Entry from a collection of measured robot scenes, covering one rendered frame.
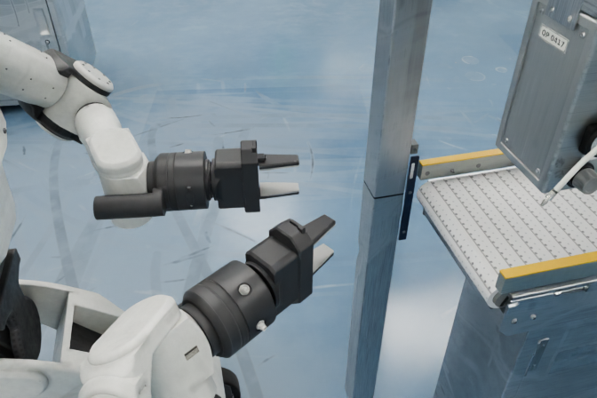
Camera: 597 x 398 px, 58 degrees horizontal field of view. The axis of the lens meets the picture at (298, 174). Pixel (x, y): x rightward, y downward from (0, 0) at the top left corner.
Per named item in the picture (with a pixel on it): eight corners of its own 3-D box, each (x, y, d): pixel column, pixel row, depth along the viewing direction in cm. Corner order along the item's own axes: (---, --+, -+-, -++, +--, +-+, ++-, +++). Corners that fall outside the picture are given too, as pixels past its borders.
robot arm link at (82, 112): (107, 185, 91) (83, 131, 105) (144, 139, 90) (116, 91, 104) (50, 158, 84) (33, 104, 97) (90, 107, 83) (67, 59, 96)
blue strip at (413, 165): (399, 241, 106) (411, 157, 94) (397, 239, 107) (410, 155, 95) (406, 240, 107) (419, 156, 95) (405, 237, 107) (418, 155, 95)
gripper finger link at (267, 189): (298, 180, 85) (258, 182, 85) (299, 193, 83) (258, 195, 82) (298, 187, 86) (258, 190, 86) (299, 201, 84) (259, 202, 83)
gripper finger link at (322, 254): (320, 241, 74) (288, 264, 71) (338, 252, 73) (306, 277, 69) (320, 249, 75) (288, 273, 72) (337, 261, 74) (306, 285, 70)
